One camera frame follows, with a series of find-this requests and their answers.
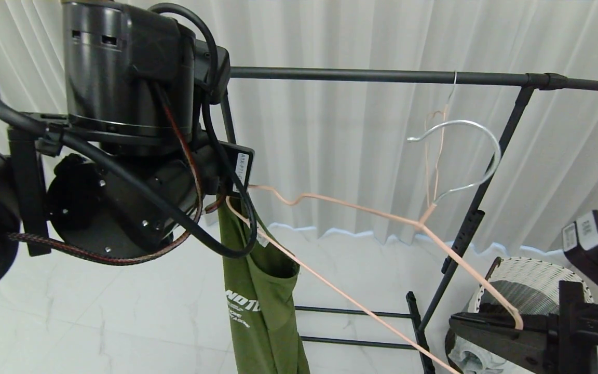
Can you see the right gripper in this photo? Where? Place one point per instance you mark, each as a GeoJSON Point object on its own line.
{"type": "Point", "coordinates": [571, 332]}

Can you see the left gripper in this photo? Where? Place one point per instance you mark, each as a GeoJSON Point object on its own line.
{"type": "Point", "coordinates": [244, 171]}

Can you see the pink clothes hanger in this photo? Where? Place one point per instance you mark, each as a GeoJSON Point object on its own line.
{"type": "Point", "coordinates": [465, 267]}
{"type": "Point", "coordinates": [427, 166]}

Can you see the green printed shirt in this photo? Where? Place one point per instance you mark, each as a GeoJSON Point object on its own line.
{"type": "Point", "coordinates": [262, 301]}

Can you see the white laundry basket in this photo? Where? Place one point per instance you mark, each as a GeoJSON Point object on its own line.
{"type": "Point", "coordinates": [527, 275]}

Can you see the black clothes rack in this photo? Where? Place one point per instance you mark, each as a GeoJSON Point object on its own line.
{"type": "Point", "coordinates": [382, 76]}

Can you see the white curtain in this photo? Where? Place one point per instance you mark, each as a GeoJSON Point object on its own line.
{"type": "Point", "coordinates": [330, 156]}

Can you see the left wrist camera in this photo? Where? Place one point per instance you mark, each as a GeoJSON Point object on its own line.
{"type": "Point", "coordinates": [222, 67]}

